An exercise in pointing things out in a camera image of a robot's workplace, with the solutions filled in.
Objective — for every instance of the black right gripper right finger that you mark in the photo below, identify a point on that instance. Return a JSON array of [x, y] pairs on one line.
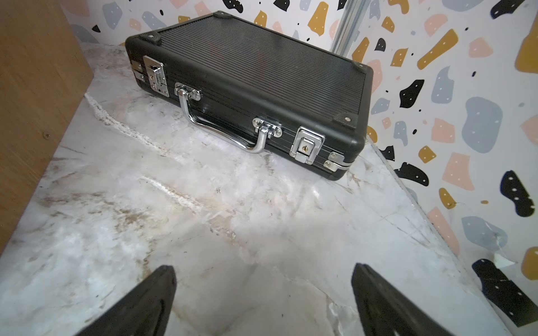
[[384, 310]]

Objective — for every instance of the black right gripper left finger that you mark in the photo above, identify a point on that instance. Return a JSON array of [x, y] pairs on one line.
[[145, 310]]

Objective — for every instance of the wooden three-tier shelf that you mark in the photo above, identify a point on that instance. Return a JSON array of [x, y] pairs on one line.
[[44, 76]]

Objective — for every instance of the black aluminium briefcase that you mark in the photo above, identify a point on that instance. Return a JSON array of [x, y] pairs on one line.
[[258, 89]]

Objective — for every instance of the aluminium corner post right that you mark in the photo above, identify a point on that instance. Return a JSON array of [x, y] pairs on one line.
[[348, 28]]

